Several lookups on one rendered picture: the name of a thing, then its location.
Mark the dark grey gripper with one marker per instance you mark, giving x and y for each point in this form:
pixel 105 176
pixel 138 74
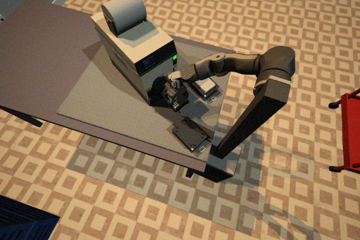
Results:
pixel 173 92

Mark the grey cylinder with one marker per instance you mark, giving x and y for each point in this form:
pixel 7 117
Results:
pixel 124 13

